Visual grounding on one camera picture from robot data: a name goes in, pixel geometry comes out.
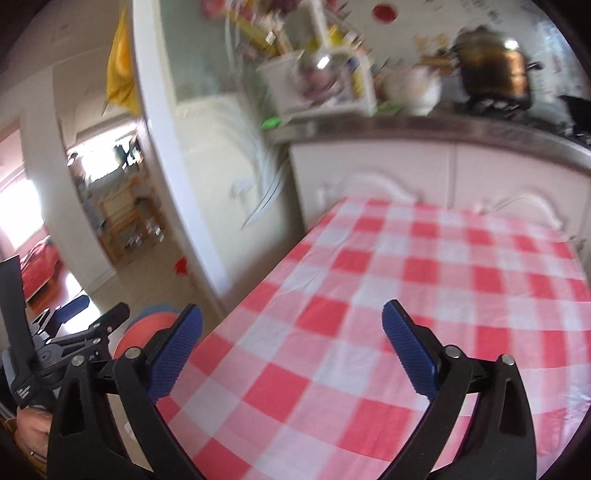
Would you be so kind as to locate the person's left hand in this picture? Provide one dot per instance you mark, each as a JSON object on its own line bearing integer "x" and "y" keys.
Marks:
{"x": 34, "y": 434}

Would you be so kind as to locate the white cabinet door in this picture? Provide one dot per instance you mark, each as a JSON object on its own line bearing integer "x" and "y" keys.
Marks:
{"x": 369, "y": 170}
{"x": 521, "y": 180}

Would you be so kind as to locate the frosted glass sliding door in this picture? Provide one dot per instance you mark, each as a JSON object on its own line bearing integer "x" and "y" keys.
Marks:
{"x": 203, "y": 161}

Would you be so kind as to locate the orange bin with blue rim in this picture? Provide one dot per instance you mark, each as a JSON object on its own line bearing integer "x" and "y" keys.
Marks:
{"x": 147, "y": 323}

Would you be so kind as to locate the black gas stove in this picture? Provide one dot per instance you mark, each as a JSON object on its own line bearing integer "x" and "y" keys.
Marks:
{"x": 531, "y": 115}

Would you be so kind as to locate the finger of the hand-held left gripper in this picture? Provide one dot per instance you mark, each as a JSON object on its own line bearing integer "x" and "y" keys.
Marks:
{"x": 99, "y": 327}
{"x": 74, "y": 309}

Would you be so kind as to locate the green clip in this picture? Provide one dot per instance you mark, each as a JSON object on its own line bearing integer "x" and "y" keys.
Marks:
{"x": 271, "y": 123}

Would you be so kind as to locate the large metal pot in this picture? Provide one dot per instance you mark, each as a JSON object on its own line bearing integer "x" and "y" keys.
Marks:
{"x": 494, "y": 64}

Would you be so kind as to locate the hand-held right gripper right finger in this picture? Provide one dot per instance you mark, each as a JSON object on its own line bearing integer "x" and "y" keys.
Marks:
{"x": 411, "y": 346}

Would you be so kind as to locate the wooden table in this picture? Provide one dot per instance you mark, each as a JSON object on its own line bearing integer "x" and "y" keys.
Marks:
{"x": 129, "y": 221}

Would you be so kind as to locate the white ceramic bowl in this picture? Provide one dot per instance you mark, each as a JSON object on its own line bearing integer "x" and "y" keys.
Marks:
{"x": 411, "y": 90}

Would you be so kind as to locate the red cloth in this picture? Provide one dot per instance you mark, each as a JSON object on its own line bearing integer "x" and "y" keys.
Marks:
{"x": 182, "y": 265}

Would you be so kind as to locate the red wall decal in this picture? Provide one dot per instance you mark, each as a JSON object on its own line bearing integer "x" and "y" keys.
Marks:
{"x": 384, "y": 13}

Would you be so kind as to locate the grey kitchen countertop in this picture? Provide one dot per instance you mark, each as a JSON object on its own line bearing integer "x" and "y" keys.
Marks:
{"x": 415, "y": 127}

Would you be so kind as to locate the steel ladle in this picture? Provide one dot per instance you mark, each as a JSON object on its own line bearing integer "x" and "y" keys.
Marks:
{"x": 321, "y": 67}

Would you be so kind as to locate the yellow cloth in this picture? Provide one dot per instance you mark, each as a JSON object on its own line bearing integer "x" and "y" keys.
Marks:
{"x": 122, "y": 69}

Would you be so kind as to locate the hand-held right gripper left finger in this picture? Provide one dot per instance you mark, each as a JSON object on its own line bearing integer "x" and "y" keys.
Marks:
{"x": 178, "y": 355}

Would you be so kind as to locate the white utensil rack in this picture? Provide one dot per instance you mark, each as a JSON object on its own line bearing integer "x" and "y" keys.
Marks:
{"x": 286, "y": 92}

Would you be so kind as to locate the red bed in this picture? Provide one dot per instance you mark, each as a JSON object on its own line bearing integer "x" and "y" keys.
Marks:
{"x": 39, "y": 267}

